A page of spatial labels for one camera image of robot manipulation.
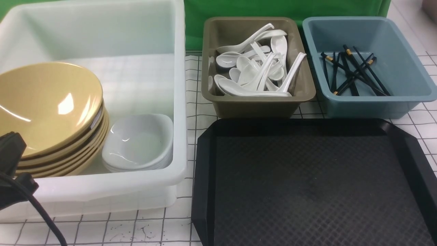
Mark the black gold-tipped chopstick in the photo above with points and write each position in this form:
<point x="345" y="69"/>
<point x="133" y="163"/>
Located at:
<point x="337" y="63"/>
<point x="361" y="71"/>

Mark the yellow noodle bowl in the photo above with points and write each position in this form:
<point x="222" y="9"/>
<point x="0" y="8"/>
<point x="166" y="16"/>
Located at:
<point x="48" y="104"/>

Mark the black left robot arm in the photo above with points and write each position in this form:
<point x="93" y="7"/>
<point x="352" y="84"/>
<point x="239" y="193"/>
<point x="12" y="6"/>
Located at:
<point x="15" y="188"/>

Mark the yellow stacked bowl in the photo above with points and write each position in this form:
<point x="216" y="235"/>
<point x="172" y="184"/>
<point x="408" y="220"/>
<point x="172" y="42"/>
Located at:
<point x="68" y="147"/>
<point x="75" y="161"/>

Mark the olive plastic spoon bin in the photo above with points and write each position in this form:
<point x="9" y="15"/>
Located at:
<point x="261" y="66"/>

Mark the black plastic serving tray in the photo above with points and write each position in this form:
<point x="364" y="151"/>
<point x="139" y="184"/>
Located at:
<point x="312" y="182"/>

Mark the white soup spoon right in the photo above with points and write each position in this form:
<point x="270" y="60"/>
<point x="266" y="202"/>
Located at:
<point x="292" y="72"/>

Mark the stacked white dishes in bin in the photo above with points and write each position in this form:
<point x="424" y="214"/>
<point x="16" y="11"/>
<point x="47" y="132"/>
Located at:
<point x="139" y="142"/>

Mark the large white plastic bin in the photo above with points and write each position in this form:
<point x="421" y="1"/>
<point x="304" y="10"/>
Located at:
<point x="137" y="50"/>

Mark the green backdrop cloth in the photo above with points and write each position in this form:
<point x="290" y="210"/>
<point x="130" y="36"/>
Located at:
<point x="198" y="11"/>

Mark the gold-tipped chopstick in bin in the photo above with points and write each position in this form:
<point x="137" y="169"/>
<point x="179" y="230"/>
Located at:
<point x="351" y="78"/>

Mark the black chopstick in bin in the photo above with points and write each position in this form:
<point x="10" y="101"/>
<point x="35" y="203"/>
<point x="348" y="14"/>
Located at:
<point x="373" y="73"/>

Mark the blue plastic chopstick bin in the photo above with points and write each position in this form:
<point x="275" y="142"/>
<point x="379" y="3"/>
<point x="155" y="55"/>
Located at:
<point x="397" y="66"/>

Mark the white checkered tablecloth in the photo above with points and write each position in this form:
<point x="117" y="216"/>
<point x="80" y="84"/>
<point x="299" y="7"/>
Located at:
<point x="172" y="226"/>

